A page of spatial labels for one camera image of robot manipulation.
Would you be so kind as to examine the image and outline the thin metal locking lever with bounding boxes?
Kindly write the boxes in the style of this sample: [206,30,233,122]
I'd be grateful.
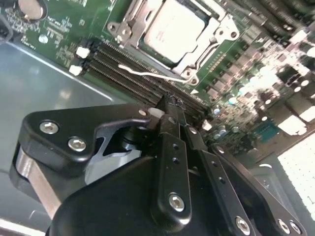
[117,63,197,86]

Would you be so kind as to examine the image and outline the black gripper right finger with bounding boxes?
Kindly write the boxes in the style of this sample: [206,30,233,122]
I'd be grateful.
[177,97,308,236]

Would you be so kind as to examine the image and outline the metal socket cover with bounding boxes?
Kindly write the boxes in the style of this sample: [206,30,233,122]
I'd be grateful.
[125,0,229,74]

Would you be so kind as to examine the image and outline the square CPU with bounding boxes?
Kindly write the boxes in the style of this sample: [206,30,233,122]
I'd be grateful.
[142,0,214,63]

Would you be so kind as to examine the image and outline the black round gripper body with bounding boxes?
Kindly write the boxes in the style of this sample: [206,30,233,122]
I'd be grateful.
[45,156,231,236]

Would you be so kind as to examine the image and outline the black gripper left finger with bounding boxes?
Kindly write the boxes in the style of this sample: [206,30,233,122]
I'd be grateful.
[9,95,193,232]

